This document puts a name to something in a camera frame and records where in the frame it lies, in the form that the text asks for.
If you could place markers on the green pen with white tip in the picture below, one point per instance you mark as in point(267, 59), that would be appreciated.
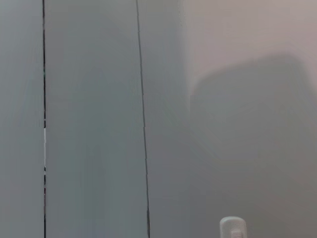
point(232, 228)

